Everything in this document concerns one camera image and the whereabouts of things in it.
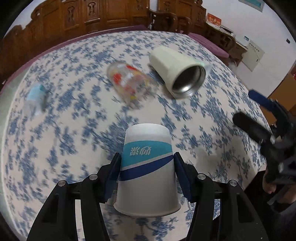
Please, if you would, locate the red gift box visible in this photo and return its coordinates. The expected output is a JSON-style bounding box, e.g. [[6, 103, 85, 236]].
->
[[206, 13, 222, 26]]

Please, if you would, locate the clear plastic cup blue label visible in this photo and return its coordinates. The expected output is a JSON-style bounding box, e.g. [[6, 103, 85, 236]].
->
[[25, 83, 49, 118]]

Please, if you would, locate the cream steel-lined tumbler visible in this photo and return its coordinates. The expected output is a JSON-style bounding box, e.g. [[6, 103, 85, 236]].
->
[[149, 46, 208, 99]]

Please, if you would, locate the white box on side table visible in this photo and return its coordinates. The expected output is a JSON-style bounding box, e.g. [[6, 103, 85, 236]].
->
[[235, 35, 250, 48]]

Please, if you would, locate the white blue paper cup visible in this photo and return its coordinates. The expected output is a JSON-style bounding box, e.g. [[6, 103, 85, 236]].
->
[[114, 123, 181, 217]]

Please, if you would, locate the small green-printed plastic cup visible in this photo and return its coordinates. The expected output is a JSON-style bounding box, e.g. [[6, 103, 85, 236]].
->
[[201, 62, 213, 75]]

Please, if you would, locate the grey wall electrical panel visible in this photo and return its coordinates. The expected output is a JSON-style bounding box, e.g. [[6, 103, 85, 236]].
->
[[239, 0, 264, 12]]

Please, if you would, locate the glass cup red pattern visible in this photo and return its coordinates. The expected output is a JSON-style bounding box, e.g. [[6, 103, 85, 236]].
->
[[107, 61, 158, 109]]

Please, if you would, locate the carved wooden sofa bench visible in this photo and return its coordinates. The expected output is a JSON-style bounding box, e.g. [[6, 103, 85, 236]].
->
[[0, 0, 179, 82]]

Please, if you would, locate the person's right hand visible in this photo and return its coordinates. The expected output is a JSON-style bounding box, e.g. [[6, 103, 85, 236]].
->
[[262, 167, 296, 204]]

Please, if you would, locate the blue floral tablecloth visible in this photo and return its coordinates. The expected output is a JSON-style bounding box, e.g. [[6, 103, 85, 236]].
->
[[1, 31, 266, 240]]

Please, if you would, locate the purple armchair cushion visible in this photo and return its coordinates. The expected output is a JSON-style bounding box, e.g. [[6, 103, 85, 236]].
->
[[188, 33, 229, 58]]

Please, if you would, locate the carved wooden armchair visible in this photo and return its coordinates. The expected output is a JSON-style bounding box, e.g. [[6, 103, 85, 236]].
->
[[158, 0, 206, 38]]

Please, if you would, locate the wooden side table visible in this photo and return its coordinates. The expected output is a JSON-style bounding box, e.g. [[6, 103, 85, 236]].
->
[[205, 23, 248, 65]]

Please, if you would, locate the cream low wall panel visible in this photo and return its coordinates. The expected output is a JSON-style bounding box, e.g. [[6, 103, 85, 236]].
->
[[242, 40, 265, 71]]

